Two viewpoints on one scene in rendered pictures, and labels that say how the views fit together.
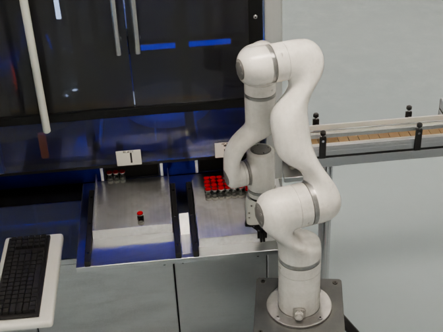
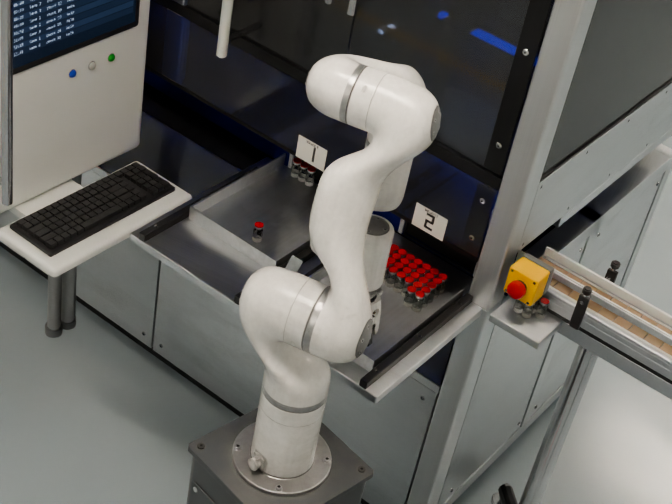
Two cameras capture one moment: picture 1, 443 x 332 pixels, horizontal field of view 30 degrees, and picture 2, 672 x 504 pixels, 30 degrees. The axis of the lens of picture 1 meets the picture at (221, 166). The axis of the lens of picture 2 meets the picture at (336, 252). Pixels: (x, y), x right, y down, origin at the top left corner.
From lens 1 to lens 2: 1.26 m
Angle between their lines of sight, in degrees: 29
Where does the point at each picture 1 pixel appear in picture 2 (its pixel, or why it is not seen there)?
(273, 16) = (549, 66)
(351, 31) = not seen: outside the picture
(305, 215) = (289, 328)
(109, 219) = (233, 211)
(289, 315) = (251, 456)
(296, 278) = (264, 410)
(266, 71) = (329, 98)
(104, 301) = (231, 322)
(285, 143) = (314, 214)
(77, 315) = (199, 318)
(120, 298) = not seen: hidden behind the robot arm
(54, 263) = (140, 218)
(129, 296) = not seen: hidden behind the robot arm
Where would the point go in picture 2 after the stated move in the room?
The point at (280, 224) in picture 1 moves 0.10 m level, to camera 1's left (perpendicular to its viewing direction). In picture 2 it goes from (251, 316) to (210, 285)
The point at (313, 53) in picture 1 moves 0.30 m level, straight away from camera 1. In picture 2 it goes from (409, 114) to (535, 71)
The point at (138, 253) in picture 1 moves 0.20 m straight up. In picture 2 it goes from (207, 266) to (216, 193)
